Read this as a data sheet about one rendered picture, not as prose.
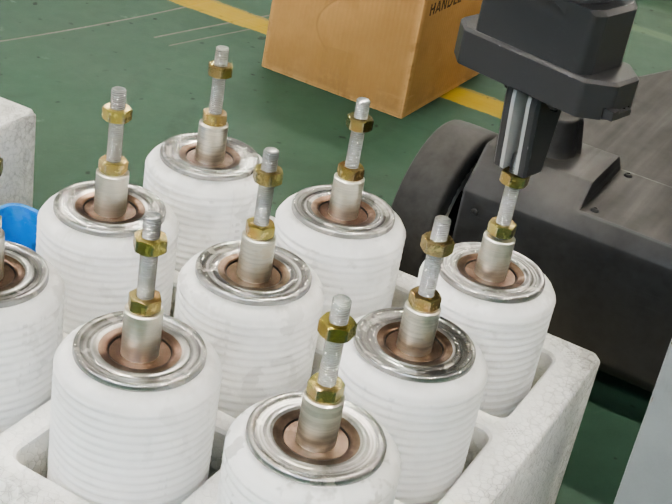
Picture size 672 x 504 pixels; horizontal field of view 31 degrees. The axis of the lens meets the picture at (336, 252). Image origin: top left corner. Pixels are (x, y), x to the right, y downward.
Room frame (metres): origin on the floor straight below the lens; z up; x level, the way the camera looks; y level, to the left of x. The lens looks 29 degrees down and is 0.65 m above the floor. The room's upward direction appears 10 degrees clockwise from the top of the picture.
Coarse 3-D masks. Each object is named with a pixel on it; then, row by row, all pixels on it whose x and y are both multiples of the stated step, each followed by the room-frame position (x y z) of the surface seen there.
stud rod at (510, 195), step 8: (512, 160) 0.73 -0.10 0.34; (512, 168) 0.73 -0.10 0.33; (504, 192) 0.73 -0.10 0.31; (512, 192) 0.73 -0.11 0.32; (504, 200) 0.73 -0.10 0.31; (512, 200) 0.73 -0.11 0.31; (504, 208) 0.73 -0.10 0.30; (512, 208) 0.73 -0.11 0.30; (504, 216) 0.73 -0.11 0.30; (504, 224) 0.73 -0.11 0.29
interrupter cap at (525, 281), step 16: (448, 256) 0.74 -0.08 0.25; (464, 256) 0.74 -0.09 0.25; (512, 256) 0.76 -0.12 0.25; (448, 272) 0.72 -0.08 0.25; (464, 272) 0.72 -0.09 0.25; (512, 272) 0.74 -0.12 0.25; (528, 272) 0.74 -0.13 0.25; (464, 288) 0.70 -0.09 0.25; (480, 288) 0.70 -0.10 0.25; (496, 288) 0.71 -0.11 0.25; (512, 288) 0.71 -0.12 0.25; (528, 288) 0.72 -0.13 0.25
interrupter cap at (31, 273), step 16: (16, 256) 0.64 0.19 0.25; (32, 256) 0.64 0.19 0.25; (16, 272) 0.62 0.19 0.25; (32, 272) 0.62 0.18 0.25; (48, 272) 0.63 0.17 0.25; (0, 288) 0.60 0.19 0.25; (16, 288) 0.60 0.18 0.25; (32, 288) 0.60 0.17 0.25; (0, 304) 0.58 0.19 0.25; (16, 304) 0.59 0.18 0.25
